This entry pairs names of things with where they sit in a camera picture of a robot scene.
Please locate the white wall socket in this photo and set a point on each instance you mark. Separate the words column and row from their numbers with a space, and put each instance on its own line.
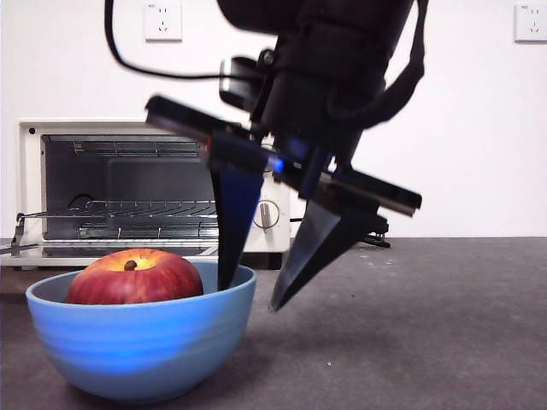
column 163, row 23
column 532, row 23

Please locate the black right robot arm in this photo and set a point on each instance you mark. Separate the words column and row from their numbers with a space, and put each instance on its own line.
column 342, row 42

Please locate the blue bowl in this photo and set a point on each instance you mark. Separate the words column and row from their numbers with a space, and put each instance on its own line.
column 137, row 346

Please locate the red apple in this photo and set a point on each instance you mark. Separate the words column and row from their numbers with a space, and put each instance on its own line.
column 128, row 282

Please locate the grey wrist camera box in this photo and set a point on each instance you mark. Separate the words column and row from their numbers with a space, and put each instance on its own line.
column 239, row 81

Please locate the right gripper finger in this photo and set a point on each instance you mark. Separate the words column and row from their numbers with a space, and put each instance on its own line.
column 233, row 213
column 316, row 247

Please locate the cream Toshiba toaster oven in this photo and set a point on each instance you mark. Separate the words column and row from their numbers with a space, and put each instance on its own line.
column 30, row 179

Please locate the cream oven knob upright pointer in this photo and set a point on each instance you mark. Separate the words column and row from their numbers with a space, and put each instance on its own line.
column 267, row 215

